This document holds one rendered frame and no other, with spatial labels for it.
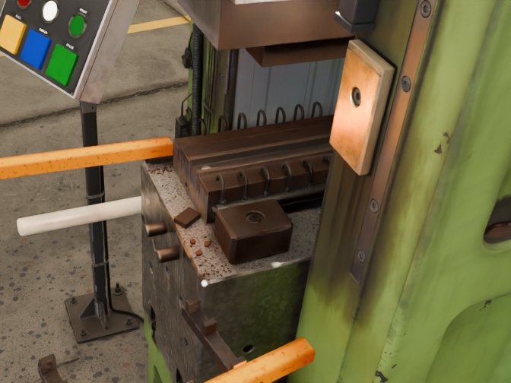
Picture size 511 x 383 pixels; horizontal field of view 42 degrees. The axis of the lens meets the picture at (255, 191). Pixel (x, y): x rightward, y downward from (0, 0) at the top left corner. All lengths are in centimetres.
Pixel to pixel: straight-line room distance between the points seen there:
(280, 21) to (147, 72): 267
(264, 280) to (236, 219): 12
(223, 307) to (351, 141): 42
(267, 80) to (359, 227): 54
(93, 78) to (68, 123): 173
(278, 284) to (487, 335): 40
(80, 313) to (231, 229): 125
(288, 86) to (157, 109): 194
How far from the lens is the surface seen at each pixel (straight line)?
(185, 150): 132
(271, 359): 90
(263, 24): 108
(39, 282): 247
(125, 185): 287
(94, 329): 229
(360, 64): 92
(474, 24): 79
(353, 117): 96
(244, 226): 116
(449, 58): 82
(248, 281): 119
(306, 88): 153
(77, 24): 158
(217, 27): 106
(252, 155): 133
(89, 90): 157
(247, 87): 145
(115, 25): 155
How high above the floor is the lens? 173
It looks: 37 degrees down
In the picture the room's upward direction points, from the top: 7 degrees clockwise
